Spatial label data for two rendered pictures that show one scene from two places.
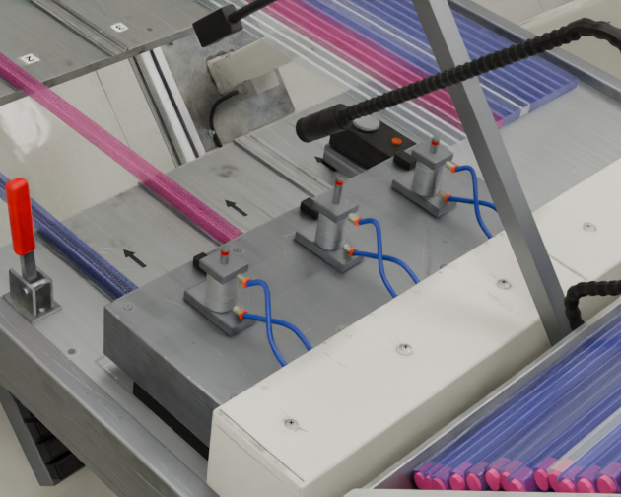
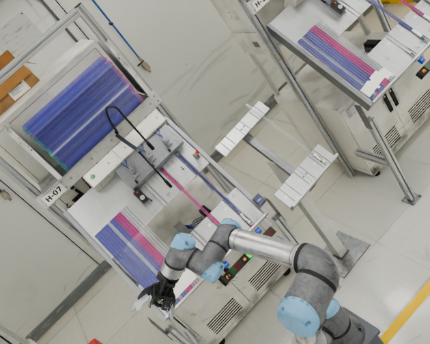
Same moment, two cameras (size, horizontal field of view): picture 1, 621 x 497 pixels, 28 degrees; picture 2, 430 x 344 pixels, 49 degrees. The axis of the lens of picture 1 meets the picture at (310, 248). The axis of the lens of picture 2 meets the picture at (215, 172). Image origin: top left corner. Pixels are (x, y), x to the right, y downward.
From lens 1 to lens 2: 215 cm
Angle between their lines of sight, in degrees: 66
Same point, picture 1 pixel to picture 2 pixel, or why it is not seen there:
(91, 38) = (198, 235)
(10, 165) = not seen: outside the picture
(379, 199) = (141, 170)
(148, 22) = not seen: hidden behind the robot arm
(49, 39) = (207, 233)
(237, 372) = (164, 130)
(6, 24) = not seen: hidden behind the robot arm
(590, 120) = (95, 224)
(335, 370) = (151, 127)
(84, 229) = (191, 174)
